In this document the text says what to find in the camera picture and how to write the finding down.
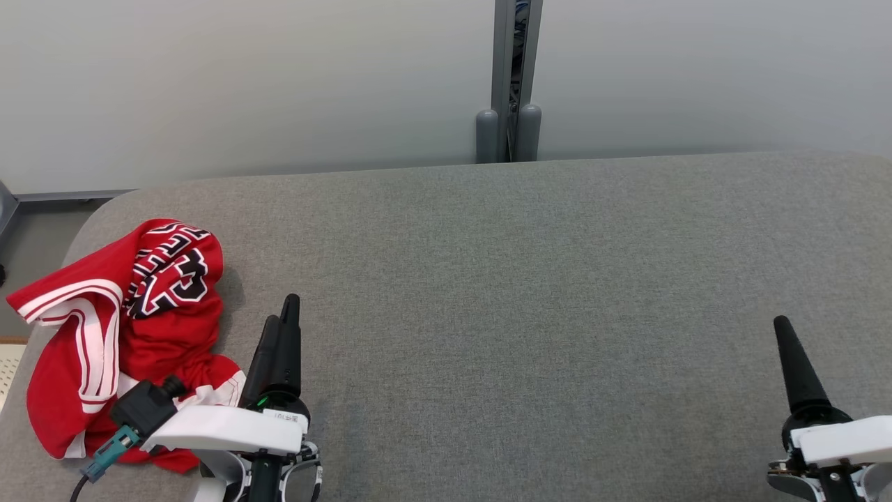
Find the red shorts with white stripe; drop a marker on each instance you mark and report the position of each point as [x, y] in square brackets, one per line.
[209, 366]

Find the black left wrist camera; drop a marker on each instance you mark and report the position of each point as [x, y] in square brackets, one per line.
[143, 408]

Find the grey wall base rail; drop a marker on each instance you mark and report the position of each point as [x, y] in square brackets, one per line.
[70, 196]

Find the white perforated laundry basket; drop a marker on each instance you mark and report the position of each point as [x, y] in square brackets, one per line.
[10, 369]

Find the grey metal partition post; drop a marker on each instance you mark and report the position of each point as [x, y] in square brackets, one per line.
[503, 63]

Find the grey metal cart leg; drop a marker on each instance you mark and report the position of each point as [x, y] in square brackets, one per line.
[7, 209]

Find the grey cylinder post foot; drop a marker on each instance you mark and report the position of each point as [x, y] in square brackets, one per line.
[487, 136]
[529, 132]

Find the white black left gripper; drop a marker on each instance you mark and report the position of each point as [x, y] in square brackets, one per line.
[230, 429]

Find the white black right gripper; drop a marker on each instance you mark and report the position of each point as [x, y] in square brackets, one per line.
[850, 439]

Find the red white-trimmed basketball jersey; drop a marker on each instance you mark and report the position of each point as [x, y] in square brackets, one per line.
[63, 390]

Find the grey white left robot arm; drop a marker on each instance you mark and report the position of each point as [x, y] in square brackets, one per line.
[230, 481]

